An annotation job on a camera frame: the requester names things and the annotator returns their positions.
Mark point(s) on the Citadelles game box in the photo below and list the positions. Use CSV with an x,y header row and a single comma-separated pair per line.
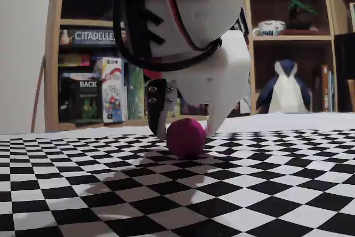
x,y
91,36

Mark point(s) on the white game box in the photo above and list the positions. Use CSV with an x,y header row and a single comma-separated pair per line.
x,y
112,95

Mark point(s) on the green bonsai model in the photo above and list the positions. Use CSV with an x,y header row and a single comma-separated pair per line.
x,y
302,8

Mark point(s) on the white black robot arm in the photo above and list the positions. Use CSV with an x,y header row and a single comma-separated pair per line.
x,y
199,4

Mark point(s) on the cream picture box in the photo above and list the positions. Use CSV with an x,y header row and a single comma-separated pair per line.
x,y
352,17

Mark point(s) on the black BACK game box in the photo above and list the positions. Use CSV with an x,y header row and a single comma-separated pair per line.
x,y
80,101

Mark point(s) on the black cabinet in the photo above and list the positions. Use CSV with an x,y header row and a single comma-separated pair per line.
x,y
344,59

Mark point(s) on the orange books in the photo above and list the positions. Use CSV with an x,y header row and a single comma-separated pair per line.
x,y
325,90

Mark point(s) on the white mug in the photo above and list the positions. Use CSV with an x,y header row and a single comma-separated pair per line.
x,y
269,29

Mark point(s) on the white blue paper penguin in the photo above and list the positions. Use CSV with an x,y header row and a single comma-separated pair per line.
x,y
285,92

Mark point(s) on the pink yellow game box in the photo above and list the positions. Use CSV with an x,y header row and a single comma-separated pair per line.
x,y
73,60

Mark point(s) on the pink faceted ball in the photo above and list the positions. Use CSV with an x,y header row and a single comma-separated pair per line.
x,y
185,140

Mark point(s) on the green game box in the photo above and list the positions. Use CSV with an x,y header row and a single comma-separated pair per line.
x,y
135,95

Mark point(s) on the black white checkered mat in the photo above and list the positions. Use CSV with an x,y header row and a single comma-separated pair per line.
x,y
222,192

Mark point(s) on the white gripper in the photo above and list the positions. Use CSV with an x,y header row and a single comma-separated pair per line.
x,y
222,81

